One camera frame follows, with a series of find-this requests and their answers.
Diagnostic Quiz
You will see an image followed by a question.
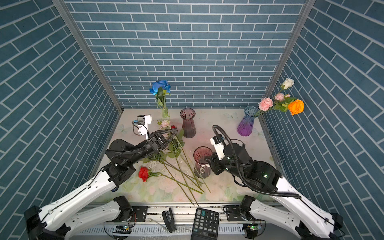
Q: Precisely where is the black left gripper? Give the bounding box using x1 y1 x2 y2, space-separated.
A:
125 130 176 167

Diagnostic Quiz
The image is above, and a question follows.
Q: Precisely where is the pink glass vase with twine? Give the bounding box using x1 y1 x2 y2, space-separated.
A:
193 146 213 179

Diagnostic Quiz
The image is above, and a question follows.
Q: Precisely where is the purple blue ribbed glass vase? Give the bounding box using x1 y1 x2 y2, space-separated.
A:
237 106 259 137

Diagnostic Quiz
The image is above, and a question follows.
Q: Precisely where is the blue rose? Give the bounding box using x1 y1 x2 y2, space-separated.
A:
150 80 171 120

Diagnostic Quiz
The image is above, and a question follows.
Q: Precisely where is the pink rose stem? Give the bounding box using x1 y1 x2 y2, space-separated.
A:
257 93 291 115

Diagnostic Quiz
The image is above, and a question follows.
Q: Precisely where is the orange rose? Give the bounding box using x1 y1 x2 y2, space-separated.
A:
277 97 305 116

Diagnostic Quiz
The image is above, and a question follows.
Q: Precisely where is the white rose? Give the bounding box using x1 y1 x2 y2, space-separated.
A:
281 78 295 91

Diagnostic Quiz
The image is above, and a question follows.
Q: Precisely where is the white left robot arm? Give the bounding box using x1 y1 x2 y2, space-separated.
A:
25 129 178 240

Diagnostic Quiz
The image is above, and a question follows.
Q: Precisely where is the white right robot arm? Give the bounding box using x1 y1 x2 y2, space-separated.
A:
207 138 343 240

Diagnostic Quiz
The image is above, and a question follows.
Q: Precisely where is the dark smoky glass vase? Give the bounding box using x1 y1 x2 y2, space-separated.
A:
180 108 196 139

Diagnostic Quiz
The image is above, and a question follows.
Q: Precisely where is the bunch of roses on table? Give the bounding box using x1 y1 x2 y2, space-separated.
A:
143 120 208 205

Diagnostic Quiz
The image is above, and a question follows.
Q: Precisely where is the red rose on table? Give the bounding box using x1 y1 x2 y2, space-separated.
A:
138 167 203 194

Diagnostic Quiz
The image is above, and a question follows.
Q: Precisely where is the black calculator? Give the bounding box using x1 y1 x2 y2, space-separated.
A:
191 208 220 240

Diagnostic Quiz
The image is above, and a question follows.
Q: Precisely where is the black stapler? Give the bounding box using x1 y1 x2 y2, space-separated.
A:
162 208 177 233

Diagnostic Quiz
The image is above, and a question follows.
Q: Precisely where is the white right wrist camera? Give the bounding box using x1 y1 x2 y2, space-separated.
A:
210 136 225 160

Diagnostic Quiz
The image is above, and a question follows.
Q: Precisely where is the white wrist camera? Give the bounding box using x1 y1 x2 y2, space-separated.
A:
132 115 152 140
210 136 225 160

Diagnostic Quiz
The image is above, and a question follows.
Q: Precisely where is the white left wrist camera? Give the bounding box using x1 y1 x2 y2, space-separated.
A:
132 115 152 140

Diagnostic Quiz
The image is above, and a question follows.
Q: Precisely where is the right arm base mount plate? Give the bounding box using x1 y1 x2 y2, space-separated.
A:
223 205 247 222

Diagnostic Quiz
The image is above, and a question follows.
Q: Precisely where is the aluminium front rail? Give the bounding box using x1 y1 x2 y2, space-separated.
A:
89 201 310 224

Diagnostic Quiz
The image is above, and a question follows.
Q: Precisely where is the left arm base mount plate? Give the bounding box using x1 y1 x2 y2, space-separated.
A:
131 206 149 223

